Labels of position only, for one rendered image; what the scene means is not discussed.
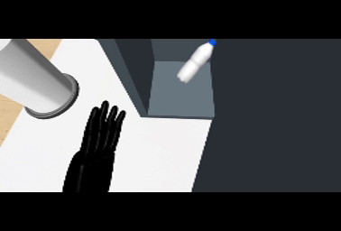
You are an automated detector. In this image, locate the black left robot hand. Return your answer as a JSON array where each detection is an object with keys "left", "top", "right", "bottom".
[{"left": 63, "top": 100, "right": 129, "bottom": 193}]

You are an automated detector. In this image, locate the dark grey cabinet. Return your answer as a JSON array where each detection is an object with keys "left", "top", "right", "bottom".
[{"left": 97, "top": 38, "right": 218, "bottom": 120}]

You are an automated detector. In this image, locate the white water bottle blue cap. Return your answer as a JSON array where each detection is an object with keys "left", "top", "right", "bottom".
[{"left": 176, "top": 38, "right": 219, "bottom": 85}]

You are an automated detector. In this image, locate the dark grey cabinet door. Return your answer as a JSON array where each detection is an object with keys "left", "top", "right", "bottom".
[{"left": 191, "top": 38, "right": 341, "bottom": 193}]

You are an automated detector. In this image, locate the pale grey cylinder dark rim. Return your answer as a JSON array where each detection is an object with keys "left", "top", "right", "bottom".
[{"left": 0, "top": 38, "right": 82, "bottom": 120}]

